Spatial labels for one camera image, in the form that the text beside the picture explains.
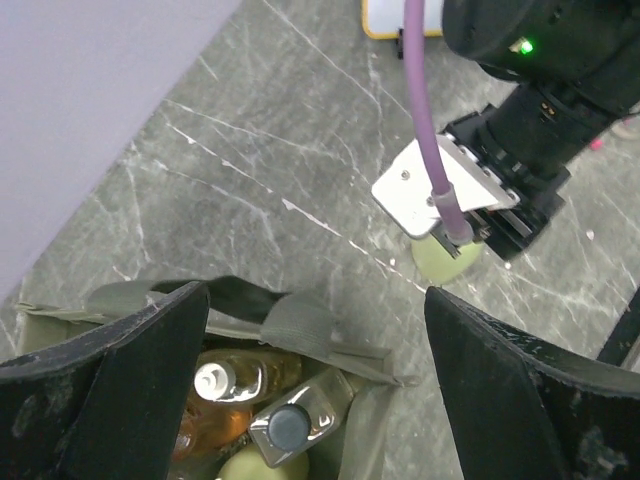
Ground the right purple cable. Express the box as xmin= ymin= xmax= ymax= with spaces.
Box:
xmin=402 ymin=0 xmax=474 ymax=246

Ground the olive canvas bag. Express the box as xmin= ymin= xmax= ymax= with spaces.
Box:
xmin=23 ymin=276 xmax=410 ymax=479

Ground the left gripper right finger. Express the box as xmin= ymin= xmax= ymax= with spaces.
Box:
xmin=424 ymin=287 xmax=639 ymax=479

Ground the green bottle peach cap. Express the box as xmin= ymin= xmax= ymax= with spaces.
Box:
xmin=411 ymin=236 xmax=484 ymax=285

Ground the yellow-framed whiteboard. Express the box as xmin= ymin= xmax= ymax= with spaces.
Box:
xmin=361 ymin=0 xmax=443 ymax=60

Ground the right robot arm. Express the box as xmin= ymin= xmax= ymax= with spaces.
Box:
xmin=442 ymin=0 xmax=639 ymax=260

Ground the short clear square bottle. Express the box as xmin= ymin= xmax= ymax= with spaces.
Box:
xmin=248 ymin=368 xmax=354 ymax=468

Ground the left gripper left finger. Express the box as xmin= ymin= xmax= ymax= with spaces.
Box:
xmin=1 ymin=282 xmax=209 ymax=479

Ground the red whiteboard marker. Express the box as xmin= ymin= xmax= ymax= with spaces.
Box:
xmin=590 ymin=139 xmax=603 ymax=151

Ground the yellow-green pump bottle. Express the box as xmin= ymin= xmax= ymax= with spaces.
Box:
xmin=217 ymin=444 xmax=309 ymax=480

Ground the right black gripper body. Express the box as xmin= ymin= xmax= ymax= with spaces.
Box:
xmin=442 ymin=105 xmax=570 ymax=261

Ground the orange bottle pink cap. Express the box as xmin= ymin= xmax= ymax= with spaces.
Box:
xmin=172 ymin=394 xmax=252 ymax=461

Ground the aluminium mounting rail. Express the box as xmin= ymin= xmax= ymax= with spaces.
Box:
xmin=597 ymin=290 xmax=639 ymax=370

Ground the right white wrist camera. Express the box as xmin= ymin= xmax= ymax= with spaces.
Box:
xmin=371 ymin=133 xmax=520 ymax=257

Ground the amber liquid clear bottle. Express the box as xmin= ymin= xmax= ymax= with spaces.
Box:
xmin=193 ymin=347 xmax=302 ymax=405

